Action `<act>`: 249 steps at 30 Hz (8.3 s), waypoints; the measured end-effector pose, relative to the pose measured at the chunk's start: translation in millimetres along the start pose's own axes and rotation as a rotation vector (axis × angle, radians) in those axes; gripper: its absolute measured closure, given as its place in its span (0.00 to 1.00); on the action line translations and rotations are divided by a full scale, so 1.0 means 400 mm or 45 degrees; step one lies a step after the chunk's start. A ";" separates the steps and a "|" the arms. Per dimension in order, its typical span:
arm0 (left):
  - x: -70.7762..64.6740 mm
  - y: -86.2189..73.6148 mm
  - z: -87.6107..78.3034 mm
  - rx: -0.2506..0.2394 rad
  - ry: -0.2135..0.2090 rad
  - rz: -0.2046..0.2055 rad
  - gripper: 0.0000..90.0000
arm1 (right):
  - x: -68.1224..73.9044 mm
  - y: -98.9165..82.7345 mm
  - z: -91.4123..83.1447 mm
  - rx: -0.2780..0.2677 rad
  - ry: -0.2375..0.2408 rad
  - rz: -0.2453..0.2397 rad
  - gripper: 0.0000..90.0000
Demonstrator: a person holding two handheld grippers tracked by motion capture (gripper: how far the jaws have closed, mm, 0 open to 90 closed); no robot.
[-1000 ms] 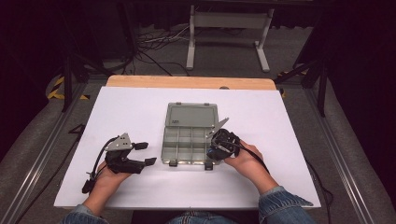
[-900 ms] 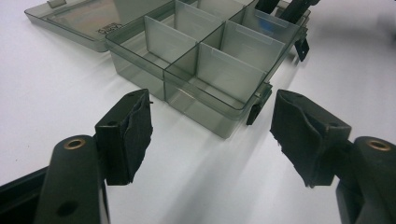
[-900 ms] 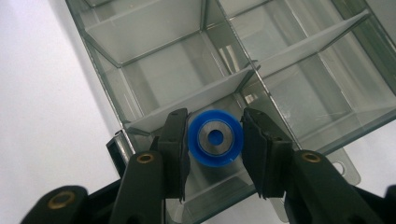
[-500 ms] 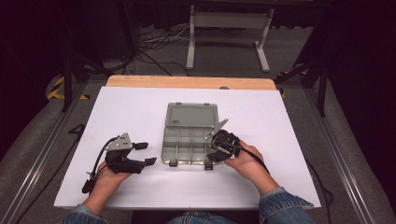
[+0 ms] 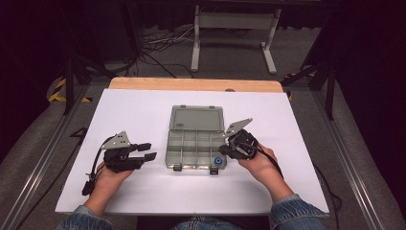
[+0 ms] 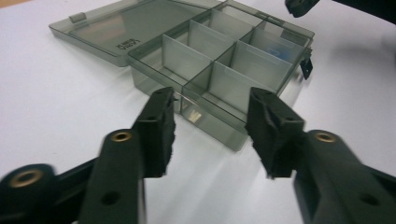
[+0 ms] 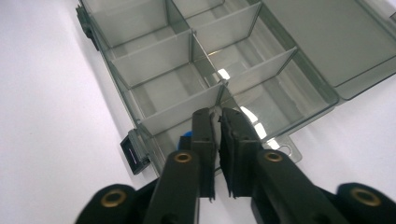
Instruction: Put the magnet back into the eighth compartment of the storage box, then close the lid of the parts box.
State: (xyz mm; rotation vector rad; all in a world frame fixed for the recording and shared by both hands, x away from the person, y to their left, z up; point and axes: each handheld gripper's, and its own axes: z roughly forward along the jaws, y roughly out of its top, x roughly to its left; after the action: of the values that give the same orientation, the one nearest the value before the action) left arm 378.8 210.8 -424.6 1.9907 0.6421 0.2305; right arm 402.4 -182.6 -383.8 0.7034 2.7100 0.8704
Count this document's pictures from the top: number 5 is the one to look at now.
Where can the person's legs in jeans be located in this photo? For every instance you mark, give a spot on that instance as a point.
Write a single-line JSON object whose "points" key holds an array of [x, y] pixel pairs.
{"points": [[204, 224]]}

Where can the tinted transparent compartment box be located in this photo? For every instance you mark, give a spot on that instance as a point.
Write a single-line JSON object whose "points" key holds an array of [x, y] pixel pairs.
{"points": [[194, 140]]}

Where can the yellow black floor tape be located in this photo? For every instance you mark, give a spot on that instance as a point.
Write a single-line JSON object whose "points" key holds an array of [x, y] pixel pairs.
{"points": [[59, 96]]}

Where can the black tripod stand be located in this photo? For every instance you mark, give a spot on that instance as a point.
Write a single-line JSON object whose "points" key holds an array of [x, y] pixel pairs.
{"points": [[330, 92], [68, 86]]}

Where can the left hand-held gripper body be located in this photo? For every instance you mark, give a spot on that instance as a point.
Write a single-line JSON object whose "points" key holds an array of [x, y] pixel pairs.
{"points": [[119, 156]]}

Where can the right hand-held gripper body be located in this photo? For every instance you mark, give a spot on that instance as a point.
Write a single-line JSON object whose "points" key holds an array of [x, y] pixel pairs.
{"points": [[244, 145]]}

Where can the white metal stand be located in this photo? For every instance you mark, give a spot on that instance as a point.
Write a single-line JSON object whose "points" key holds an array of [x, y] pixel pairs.
{"points": [[236, 20]]}

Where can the aluminium floor rail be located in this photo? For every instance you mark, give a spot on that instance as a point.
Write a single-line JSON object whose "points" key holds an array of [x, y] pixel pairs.
{"points": [[41, 159], [348, 153]]}

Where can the person's left hand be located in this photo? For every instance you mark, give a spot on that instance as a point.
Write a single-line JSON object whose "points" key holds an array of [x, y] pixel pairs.
{"points": [[110, 180]]}

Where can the white table board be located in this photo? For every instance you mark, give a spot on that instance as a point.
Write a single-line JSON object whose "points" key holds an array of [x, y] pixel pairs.
{"points": [[153, 105]]}

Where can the person's right hand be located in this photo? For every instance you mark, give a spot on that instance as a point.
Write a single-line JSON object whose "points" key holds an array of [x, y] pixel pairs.
{"points": [[263, 167]]}

